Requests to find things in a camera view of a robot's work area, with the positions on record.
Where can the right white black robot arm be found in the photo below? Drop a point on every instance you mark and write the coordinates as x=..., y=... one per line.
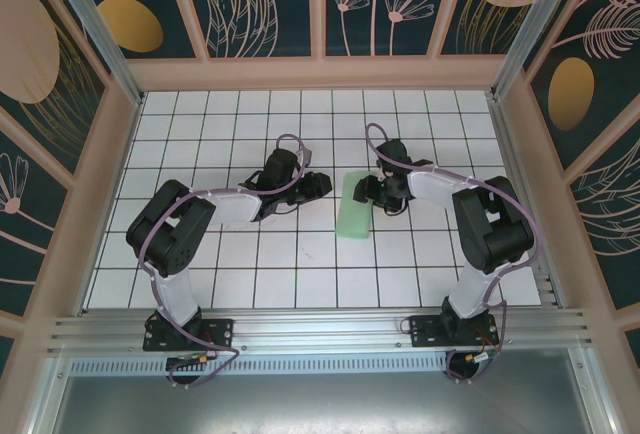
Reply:
x=472, y=289

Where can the green paper sheet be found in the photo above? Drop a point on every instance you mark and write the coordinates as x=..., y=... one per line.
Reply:
x=352, y=221

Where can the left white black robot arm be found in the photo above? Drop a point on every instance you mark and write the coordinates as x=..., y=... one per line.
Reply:
x=177, y=294

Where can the yellow power connector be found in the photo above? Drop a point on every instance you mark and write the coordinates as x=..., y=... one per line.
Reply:
x=470, y=356
x=202, y=359

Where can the long aluminium mounting rail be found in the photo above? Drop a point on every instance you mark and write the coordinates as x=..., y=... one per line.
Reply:
x=320, y=329

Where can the grey metal sheet panel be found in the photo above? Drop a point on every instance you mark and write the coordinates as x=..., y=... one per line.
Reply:
x=320, y=404

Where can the aluminium side rail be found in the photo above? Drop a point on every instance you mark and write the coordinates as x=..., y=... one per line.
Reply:
x=506, y=144

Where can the aluminium frame post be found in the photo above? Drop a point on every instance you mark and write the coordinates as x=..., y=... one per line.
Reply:
x=537, y=29
x=95, y=29

